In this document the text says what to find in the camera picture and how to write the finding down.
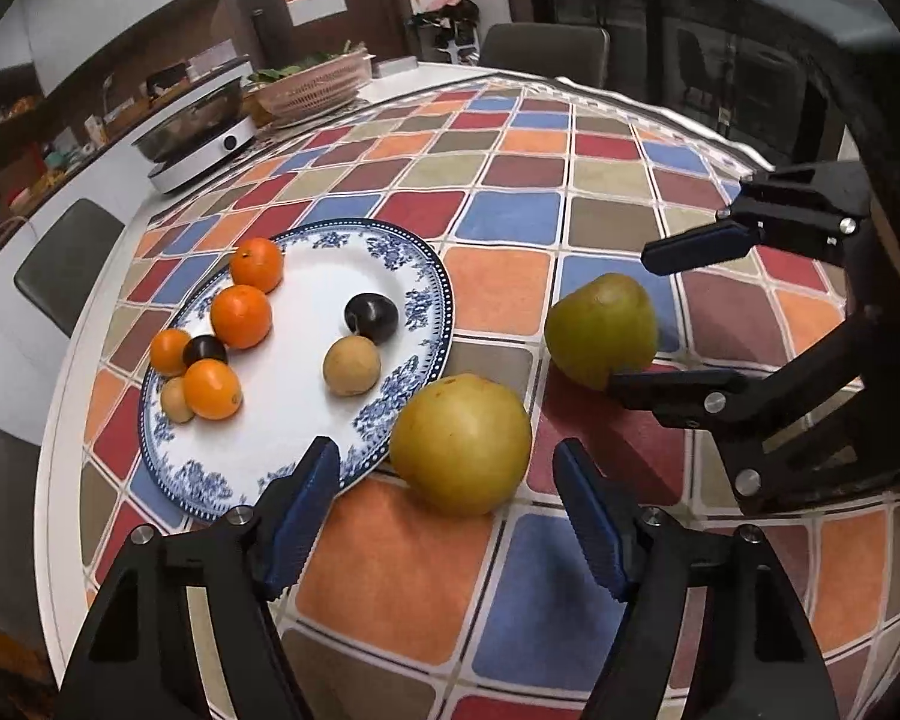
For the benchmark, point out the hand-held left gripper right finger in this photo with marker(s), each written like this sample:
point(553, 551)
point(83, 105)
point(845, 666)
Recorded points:
point(592, 525)

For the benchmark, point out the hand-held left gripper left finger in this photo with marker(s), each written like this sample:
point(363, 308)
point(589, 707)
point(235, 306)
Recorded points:
point(300, 517)

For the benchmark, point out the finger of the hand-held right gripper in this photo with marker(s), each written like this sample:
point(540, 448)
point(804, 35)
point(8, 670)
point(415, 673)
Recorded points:
point(690, 247)
point(675, 394)

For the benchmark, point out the blue patterned white plate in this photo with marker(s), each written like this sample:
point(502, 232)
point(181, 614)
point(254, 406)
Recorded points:
point(292, 420)

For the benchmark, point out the green pear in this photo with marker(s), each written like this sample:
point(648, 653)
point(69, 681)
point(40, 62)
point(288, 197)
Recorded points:
point(600, 330)

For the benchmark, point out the yellow pear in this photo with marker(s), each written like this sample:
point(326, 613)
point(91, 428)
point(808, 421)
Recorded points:
point(461, 444)

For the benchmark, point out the orange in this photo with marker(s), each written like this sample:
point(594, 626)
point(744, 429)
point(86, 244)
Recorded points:
point(256, 264)
point(170, 351)
point(212, 388)
point(241, 317)

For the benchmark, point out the dark plum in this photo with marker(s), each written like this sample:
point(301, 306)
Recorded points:
point(204, 350)
point(371, 313)

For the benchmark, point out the small brown fruit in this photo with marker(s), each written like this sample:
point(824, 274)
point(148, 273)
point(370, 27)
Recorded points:
point(176, 399)
point(352, 365)

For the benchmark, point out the glass sliding door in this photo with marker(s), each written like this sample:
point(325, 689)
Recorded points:
point(645, 15)

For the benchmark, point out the dark rack with pink cloth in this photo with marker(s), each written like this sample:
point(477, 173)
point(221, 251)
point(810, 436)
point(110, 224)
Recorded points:
point(450, 11)

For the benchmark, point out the small white box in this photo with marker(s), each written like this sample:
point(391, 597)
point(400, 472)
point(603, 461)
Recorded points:
point(397, 67)

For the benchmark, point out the white induction cooker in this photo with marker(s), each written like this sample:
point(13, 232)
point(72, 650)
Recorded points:
point(202, 159)

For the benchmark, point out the brown wooden door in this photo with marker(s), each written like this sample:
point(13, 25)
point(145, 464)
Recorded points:
point(367, 7)

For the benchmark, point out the woven basket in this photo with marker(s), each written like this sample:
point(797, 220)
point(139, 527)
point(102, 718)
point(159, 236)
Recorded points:
point(315, 88)

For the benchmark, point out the metal pot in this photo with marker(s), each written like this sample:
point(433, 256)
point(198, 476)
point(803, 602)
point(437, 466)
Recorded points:
point(195, 112)

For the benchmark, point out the white carton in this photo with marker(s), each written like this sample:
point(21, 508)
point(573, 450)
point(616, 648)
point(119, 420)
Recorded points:
point(96, 131)

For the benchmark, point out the green leafy vegetables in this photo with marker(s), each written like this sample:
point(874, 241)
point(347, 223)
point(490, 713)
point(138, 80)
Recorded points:
point(277, 73)

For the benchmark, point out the black box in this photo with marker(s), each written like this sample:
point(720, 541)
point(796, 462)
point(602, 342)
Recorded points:
point(166, 81)

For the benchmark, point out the wooden counter shelf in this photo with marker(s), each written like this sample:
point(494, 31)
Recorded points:
point(45, 135)

